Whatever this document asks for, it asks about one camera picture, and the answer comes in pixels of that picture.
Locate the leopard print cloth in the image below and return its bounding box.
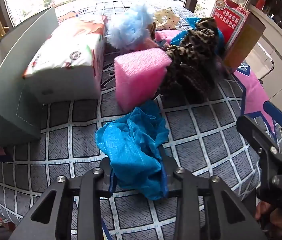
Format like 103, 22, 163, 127
160, 17, 225, 104

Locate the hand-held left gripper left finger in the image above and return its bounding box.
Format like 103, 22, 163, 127
9, 158, 118, 240

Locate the person's right hand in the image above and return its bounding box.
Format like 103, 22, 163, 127
254, 200, 282, 233

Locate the large pink foam block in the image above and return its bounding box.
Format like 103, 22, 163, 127
113, 48, 173, 113

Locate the red carton box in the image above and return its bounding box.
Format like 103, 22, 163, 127
210, 0, 266, 72

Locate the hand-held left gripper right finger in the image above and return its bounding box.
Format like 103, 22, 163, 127
159, 147, 267, 240

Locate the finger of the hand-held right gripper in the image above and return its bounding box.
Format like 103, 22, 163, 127
236, 115, 282, 205

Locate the printed tissue pack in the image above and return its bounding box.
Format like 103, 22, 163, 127
22, 15, 108, 104

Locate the cream polka dot cloth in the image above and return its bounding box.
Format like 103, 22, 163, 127
154, 8, 181, 30

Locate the grey storage box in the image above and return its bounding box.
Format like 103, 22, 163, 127
0, 6, 59, 147

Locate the white cabinet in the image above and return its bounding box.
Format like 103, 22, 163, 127
248, 4, 282, 120

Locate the light blue fluffy cloth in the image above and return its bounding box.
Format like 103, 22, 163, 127
106, 5, 155, 49

